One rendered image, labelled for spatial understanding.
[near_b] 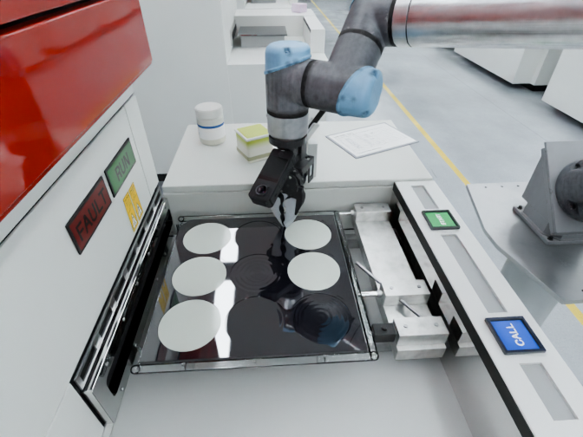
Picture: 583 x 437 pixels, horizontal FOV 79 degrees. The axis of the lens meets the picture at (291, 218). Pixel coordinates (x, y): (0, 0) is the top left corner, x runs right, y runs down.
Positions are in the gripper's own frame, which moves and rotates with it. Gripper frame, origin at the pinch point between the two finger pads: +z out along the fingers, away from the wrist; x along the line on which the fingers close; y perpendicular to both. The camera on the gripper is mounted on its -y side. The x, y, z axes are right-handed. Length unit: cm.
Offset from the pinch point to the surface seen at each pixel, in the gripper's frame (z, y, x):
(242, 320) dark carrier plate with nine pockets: 1.4, -24.2, -4.8
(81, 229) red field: -18.7, -33.3, 11.9
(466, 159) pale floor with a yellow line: 91, 243, -42
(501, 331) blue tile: -5.2, -13.5, -41.3
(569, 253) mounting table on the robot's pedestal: 9, 30, -60
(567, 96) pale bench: 68, 375, -116
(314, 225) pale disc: 1.3, 3.9, -5.6
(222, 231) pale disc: 1.3, -6.9, 11.4
